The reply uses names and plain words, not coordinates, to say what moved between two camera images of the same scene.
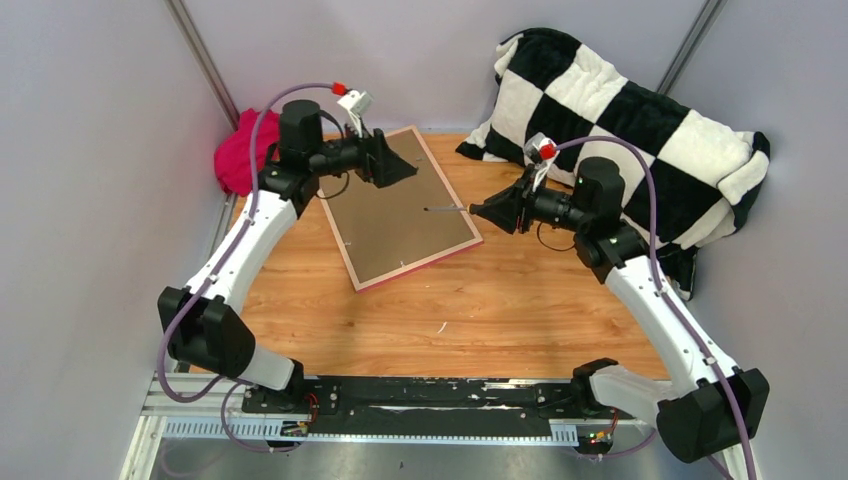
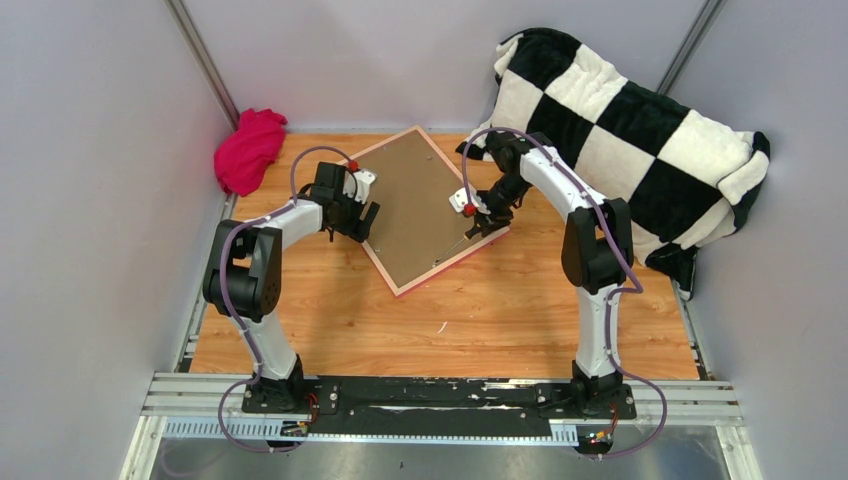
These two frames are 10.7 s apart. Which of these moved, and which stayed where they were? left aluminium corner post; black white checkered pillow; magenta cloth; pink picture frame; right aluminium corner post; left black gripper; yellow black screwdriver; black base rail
Moved: pink picture frame; yellow black screwdriver; left black gripper
Stayed: black white checkered pillow; left aluminium corner post; right aluminium corner post; magenta cloth; black base rail
